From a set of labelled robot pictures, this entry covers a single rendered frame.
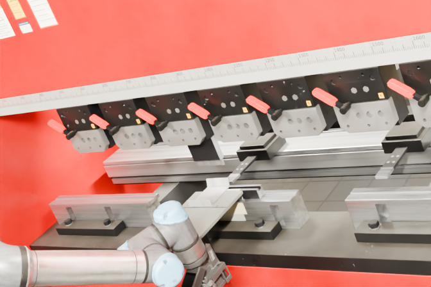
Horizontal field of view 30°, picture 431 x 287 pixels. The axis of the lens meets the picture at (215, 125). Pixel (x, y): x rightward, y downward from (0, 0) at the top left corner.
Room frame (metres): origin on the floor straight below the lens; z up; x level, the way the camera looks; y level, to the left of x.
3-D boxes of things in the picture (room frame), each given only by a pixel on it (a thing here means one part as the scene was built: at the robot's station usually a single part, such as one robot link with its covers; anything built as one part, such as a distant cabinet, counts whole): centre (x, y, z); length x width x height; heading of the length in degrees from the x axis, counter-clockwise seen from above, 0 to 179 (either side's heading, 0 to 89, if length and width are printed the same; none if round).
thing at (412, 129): (1.95, -0.43, 1.01); 0.26 x 0.12 x 0.05; 137
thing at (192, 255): (1.79, 0.18, 1.06); 0.08 x 0.08 x 0.05
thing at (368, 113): (1.80, -0.37, 1.26); 0.15 x 0.09 x 0.17; 47
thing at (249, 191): (2.16, 0.03, 0.98); 0.20 x 0.03 x 0.03; 47
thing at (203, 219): (2.08, 0.16, 1.00); 0.26 x 0.18 x 0.01; 137
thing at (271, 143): (2.30, -0.06, 1.01); 0.26 x 0.12 x 0.05; 137
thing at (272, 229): (2.12, 0.07, 0.89); 0.30 x 0.05 x 0.03; 47
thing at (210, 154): (2.19, 0.06, 1.13); 0.10 x 0.02 x 0.10; 47
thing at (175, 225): (1.78, 0.19, 1.14); 0.09 x 0.08 x 0.11; 109
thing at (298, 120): (1.93, -0.22, 1.26); 0.15 x 0.09 x 0.17; 47
